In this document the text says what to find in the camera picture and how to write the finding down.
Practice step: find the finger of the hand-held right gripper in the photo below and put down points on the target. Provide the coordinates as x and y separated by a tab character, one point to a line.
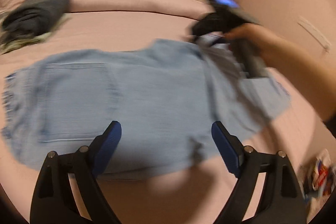
210	26

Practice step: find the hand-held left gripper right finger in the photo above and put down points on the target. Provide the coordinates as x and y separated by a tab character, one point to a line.
221	140

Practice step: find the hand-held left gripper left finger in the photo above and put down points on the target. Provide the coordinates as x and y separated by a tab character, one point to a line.
111	138

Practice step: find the light blue denim pants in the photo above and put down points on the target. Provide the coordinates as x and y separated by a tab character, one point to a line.
131	95

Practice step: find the person's right forearm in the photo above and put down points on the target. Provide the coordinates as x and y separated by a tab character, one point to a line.
302	66

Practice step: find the person's right hand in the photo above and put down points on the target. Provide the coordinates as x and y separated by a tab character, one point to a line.
249	32

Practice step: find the pink bed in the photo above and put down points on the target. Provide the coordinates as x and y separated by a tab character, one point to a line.
147	29

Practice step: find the colourful printed packets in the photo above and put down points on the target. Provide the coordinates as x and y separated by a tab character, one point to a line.
320	174

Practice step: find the folded dark jeans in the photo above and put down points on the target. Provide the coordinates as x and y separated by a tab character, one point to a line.
36	14

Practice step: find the white wall strip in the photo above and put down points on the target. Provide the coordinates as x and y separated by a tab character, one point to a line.
313	32

